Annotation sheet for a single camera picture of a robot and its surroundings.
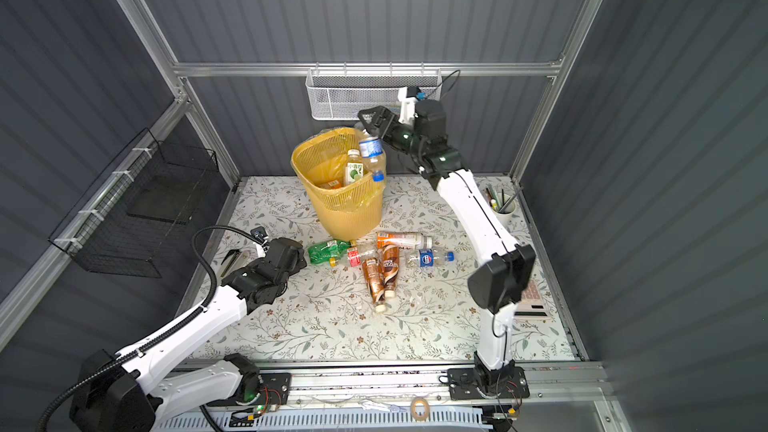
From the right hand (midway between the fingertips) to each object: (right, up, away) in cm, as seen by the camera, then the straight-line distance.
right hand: (370, 123), depth 71 cm
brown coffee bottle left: (0, -41, +18) cm, 44 cm away
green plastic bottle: (-17, -35, +25) cm, 46 cm away
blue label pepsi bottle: (+16, -36, +20) cm, 44 cm away
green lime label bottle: (-7, -8, +25) cm, 27 cm away
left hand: (-25, -34, +11) cm, 44 cm away
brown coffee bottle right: (+5, -39, +19) cm, 43 cm away
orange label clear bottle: (-15, -12, +31) cm, 36 cm away
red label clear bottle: (-7, -35, +20) cm, 41 cm away
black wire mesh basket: (-59, -24, +1) cm, 63 cm away
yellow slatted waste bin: (-8, -19, +11) cm, 23 cm away
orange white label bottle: (+9, -31, +25) cm, 41 cm away
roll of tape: (+13, -69, 0) cm, 70 cm away
